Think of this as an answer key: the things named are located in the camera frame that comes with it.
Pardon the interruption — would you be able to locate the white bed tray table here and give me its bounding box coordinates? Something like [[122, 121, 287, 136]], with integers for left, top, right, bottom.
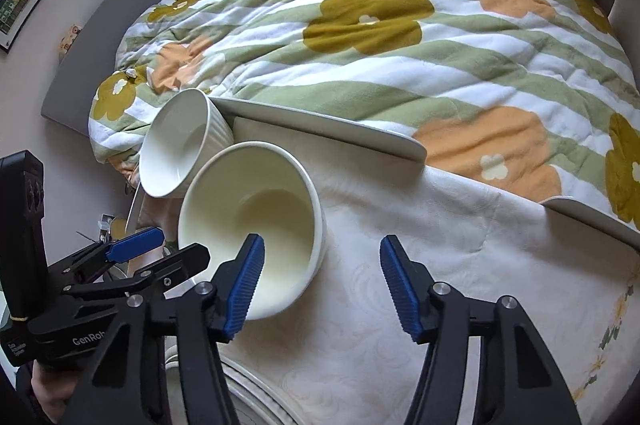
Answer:
[[207, 96, 640, 266]]

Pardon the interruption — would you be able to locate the cream floral tablecloth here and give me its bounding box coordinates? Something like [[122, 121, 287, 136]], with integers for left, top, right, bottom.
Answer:
[[134, 114, 640, 425]]

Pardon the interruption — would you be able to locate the white ribbed bowl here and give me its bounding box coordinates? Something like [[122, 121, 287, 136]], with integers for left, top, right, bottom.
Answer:
[[139, 89, 234, 199]]

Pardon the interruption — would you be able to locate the plain white plate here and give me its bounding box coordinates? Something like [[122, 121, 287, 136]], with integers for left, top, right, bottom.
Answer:
[[165, 337, 311, 425]]

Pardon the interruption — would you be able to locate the grey padded headboard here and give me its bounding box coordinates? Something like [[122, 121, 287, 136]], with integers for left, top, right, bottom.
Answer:
[[41, 0, 161, 136]]

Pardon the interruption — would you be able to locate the left human hand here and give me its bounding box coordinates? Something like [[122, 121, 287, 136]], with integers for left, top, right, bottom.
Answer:
[[32, 361, 81, 424]]

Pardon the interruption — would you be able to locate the cream smooth bowl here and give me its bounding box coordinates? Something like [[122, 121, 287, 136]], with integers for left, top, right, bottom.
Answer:
[[178, 141, 326, 320]]

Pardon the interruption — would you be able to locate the floral striped quilt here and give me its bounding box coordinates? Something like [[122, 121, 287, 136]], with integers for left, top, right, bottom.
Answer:
[[88, 0, 639, 228]]

